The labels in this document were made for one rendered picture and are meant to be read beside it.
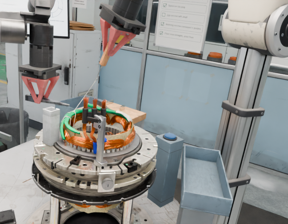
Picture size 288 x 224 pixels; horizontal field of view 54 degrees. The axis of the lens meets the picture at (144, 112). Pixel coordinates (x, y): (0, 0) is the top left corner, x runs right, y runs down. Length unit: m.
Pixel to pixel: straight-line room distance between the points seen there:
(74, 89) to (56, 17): 1.40
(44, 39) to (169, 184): 0.63
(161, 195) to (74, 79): 2.18
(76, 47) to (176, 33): 1.02
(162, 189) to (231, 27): 0.58
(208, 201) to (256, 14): 0.52
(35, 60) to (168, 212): 0.66
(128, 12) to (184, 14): 2.32
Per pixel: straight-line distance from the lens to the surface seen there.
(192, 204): 0.67
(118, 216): 0.97
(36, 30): 0.75
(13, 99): 3.72
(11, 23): 0.75
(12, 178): 1.20
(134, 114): 1.05
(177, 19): 2.97
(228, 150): 1.00
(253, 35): 0.88
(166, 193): 1.05
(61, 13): 1.79
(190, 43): 2.92
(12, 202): 1.08
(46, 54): 0.76
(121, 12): 0.64
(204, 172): 0.82
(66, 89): 3.07
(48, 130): 0.71
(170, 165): 0.98
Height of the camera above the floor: 1.42
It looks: 19 degrees down
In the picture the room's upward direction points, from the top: 7 degrees clockwise
